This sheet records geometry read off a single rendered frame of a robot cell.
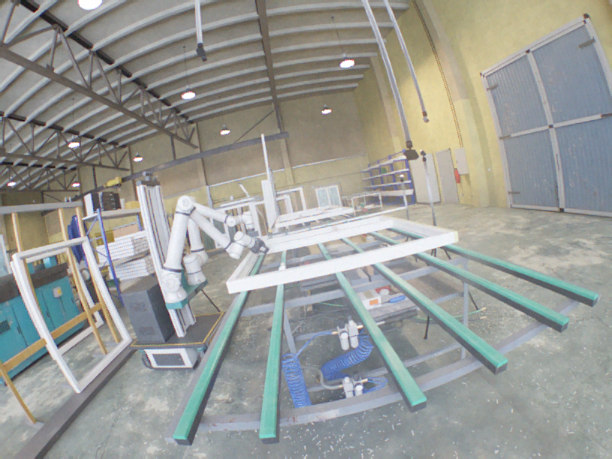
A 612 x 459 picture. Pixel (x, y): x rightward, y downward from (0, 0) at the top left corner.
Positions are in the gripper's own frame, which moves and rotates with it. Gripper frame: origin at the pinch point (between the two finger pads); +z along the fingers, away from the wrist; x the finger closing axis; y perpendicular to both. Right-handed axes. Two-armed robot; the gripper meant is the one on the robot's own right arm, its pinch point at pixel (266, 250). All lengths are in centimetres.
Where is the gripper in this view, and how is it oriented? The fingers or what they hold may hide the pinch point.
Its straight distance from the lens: 237.7
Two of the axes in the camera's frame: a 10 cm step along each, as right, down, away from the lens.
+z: 6.0, 4.1, 6.9
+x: -6.1, 7.9, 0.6
